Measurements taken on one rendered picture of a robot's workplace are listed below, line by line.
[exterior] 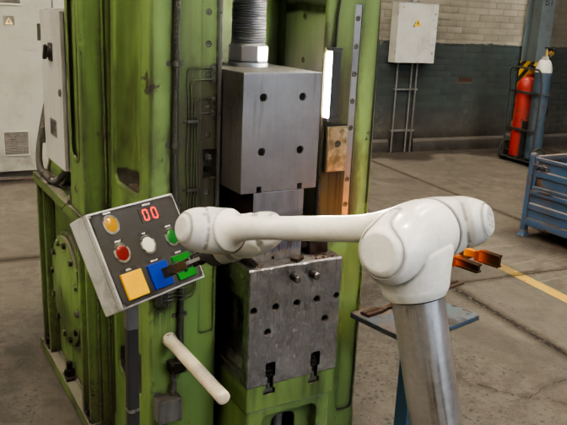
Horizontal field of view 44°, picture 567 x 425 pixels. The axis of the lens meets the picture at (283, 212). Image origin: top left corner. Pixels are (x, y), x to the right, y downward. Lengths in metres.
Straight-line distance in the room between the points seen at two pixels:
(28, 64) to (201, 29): 5.23
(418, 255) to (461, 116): 9.08
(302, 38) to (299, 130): 0.46
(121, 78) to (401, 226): 1.63
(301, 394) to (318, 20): 1.37
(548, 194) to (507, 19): 4.80
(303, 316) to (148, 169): 0.76
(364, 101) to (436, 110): 7.33
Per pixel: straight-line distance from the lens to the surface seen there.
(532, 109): 9.59
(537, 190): 6.31
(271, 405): 2.67
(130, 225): 2.08
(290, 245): 2.51
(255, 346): 2.52
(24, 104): 7.55
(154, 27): 2.31
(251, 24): 2.52
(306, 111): 2.43
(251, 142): 2.34
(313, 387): 2.74
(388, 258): 1.26
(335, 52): 2.59
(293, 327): 2.57
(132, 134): 2.69
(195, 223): 1.64
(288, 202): 2.46
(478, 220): 1.42
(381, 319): 2.69
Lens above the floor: 1.75
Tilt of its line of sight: 16 degrees down
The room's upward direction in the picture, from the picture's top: 3 degrees clockwise
